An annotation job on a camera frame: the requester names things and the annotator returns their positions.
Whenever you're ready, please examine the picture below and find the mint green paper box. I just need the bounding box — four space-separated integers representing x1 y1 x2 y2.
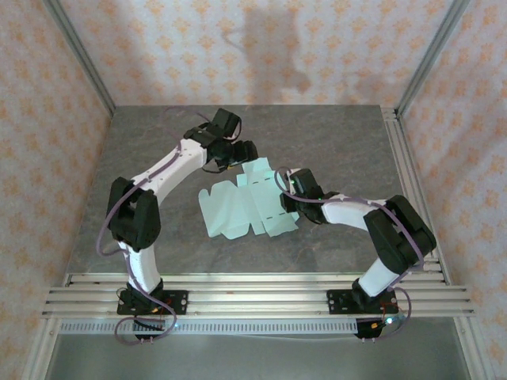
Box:
197 157 299 240

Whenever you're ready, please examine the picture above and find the grey metal lower panel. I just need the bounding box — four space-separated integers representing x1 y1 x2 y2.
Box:
47 334 472 380

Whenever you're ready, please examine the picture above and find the narrow aluminium base rail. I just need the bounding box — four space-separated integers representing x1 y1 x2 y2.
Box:
63 272 452 287

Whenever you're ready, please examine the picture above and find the aluminium side rail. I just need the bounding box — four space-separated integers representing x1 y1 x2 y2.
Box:
380 107 452 284

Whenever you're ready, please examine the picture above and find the wide aluminium base rail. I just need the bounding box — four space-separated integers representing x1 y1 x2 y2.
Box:
41 287 476 318

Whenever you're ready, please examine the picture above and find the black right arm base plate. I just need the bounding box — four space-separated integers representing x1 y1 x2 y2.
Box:
326 288 398 317

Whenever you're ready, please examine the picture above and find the grey slotted cable duct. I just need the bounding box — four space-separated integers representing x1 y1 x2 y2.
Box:
58 319 360 336

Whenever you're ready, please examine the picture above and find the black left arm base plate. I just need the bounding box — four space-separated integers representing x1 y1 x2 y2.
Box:
116 290 189 317

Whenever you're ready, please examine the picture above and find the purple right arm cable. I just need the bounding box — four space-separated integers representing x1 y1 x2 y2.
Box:
275 165 427 344

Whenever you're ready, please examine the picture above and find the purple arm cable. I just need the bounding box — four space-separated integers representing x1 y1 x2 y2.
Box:
275 165 427 344
97 104 243 346

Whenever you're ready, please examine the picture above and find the aluminium corner post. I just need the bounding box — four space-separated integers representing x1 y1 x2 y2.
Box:
41 0 116 118
395 0 472 118

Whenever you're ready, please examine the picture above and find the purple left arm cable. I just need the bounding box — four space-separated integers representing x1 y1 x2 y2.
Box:
97 104 243 346

